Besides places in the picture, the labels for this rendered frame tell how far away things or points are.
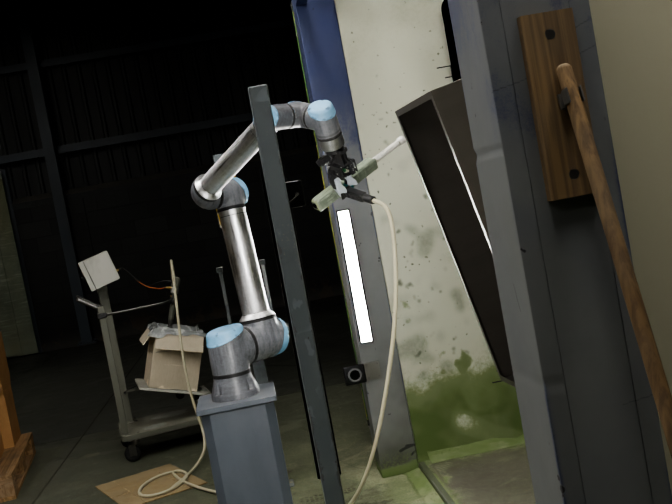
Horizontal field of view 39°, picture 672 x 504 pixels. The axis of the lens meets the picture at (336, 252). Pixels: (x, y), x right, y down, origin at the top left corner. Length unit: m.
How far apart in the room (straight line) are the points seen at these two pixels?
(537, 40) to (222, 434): 2.43
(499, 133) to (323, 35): 2.96
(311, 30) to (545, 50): 2.97
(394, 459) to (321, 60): 1.89
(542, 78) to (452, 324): 3.03
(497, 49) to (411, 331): 3.01
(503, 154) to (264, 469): 2.36
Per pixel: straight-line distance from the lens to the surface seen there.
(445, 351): 4.48
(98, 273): 5.99
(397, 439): 4.51
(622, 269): 1.44
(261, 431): 3.63
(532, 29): 1.53
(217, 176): 3.57
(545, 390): 1.55
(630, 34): 1.80
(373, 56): 4.44
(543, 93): 1.52
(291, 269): 2.40
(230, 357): 3.64
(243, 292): 3.76
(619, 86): 1.77
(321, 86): 4.39
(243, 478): 3.67
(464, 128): 3.32
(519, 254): 1.52
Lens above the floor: 1.32
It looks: 3 degrees down
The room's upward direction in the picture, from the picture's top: 10 degrees counter-clockwise
